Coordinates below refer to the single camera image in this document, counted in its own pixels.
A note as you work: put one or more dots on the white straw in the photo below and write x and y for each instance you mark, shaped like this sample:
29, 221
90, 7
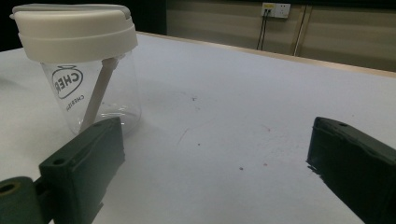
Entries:
99, 90

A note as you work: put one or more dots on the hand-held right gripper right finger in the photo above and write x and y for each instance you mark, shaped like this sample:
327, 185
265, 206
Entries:
358, 165

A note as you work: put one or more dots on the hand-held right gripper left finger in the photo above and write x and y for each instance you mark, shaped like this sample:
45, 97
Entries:
84, 165

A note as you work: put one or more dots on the clear plastic cup white lid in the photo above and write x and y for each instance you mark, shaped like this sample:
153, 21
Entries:
77, 34

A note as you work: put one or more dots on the white wall socket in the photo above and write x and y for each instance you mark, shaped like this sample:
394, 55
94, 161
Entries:
277, 9

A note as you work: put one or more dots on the beige wall conduit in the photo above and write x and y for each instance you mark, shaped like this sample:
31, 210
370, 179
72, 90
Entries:
300, 31

